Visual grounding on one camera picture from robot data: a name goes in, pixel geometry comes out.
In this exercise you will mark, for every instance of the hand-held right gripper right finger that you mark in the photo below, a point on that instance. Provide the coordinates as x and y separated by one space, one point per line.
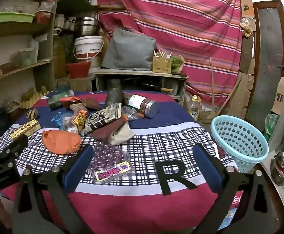
206 169

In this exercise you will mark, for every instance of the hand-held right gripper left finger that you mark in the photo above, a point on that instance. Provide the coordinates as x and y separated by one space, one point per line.
79 168

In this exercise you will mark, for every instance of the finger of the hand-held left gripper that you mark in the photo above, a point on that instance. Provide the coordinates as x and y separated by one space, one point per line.
12 150

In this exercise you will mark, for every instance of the orange cloth pouch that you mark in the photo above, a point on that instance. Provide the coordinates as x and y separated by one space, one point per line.
60 141

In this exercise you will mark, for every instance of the light blue plastic basket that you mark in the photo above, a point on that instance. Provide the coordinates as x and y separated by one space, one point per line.
239 148

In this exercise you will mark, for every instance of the small brown paper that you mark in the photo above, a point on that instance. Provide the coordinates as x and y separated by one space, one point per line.
32 114

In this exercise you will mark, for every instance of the clear plastic bag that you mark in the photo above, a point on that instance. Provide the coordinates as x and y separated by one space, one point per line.
68 126

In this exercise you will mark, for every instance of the dark red cloth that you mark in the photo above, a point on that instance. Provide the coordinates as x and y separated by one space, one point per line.
106 132

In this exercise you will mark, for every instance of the orange and black snack packet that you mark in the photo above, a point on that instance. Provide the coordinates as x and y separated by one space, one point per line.
79 119

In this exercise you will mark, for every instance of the blue plastic wrapper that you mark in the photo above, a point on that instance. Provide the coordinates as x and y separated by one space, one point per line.
59 120

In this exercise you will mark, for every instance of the black and white snack bag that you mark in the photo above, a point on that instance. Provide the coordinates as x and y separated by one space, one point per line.
101 120

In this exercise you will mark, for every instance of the beige cloth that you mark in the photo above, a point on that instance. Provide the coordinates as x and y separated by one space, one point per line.
121 135

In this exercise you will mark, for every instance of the large brown paper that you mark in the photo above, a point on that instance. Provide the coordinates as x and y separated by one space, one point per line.
77 107

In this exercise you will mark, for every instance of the brown scouring pad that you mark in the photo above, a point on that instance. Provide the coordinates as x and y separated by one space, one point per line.
92 103

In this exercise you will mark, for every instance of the red foil wrapper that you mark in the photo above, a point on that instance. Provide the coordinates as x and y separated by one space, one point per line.
70 101

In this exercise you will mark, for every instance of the clear crinkled plastic wrapper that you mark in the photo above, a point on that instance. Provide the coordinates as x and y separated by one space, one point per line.
131 113

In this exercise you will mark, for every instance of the black paper cup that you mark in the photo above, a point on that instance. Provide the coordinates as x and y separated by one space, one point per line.
114 97

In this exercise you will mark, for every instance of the yellow printed carton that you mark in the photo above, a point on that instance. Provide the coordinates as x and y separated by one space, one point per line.
25 129

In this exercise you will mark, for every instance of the purple blister candy pack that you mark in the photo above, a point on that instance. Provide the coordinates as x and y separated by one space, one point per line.
106 158

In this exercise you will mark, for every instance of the black letter marker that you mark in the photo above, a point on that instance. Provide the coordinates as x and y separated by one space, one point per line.
167 175

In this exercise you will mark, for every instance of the yellow egg carton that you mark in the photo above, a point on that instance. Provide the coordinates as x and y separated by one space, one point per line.
34 100

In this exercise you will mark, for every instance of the large potato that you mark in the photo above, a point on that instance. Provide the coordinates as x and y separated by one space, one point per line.
27 93

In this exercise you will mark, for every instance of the small oil bottle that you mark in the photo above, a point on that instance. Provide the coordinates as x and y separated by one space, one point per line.
193 108

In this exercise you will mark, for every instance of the green label plastic jar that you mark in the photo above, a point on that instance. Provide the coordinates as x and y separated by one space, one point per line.
56 101

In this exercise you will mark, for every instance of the striped plaid tablecloth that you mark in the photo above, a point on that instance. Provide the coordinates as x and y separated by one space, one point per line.
144 146

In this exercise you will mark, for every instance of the small potato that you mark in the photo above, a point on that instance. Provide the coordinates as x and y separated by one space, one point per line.
44 89

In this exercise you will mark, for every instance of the steel bowls stack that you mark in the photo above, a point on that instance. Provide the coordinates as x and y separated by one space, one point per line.
283 168

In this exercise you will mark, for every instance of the green plastic bag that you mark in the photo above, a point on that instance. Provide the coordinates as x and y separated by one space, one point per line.
271 124

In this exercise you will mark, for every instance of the wooden stick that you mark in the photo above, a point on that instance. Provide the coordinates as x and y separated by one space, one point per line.
213 87

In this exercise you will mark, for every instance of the brown cardboard box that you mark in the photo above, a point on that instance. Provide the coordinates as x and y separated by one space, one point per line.
78 84

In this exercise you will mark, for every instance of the white label nut jar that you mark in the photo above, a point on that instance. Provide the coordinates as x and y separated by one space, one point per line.
142 103

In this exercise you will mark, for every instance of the clear plastic container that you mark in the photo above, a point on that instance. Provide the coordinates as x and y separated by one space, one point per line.
25 57

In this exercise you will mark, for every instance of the red plastic basket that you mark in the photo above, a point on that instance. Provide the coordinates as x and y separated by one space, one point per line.
78 69

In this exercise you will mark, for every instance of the printed cardboard box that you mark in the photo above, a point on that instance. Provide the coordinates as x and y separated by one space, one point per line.
280 97

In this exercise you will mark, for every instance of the green leafy bundle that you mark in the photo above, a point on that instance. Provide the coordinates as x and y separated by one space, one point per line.
177 64

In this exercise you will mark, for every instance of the large yellow oil jug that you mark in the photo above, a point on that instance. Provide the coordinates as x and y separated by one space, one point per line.
59 51

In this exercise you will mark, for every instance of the low wooden cabinet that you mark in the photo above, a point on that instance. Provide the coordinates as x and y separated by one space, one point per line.
137 72

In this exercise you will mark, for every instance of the yellow utensil holder box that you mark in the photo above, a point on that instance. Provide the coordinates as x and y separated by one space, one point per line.
161 64

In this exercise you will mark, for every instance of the wooden shelf unit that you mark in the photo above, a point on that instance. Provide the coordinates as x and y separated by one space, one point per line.
15 28

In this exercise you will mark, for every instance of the metal door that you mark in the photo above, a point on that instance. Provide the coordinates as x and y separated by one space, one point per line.
271 65

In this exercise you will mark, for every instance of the white plastic bucket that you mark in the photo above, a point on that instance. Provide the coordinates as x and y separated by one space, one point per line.
88 46

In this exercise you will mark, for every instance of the grey cushion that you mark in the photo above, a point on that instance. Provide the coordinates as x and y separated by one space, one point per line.
129 48

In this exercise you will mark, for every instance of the green plastic tray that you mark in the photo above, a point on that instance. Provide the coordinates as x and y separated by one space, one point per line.
14 17

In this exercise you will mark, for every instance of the small red basket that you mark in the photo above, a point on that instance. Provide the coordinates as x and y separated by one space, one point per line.
43 17

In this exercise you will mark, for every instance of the large steel pot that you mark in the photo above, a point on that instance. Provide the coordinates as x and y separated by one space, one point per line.
87 28

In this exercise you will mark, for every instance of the red striped curtain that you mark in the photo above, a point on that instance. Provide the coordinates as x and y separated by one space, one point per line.
181 17

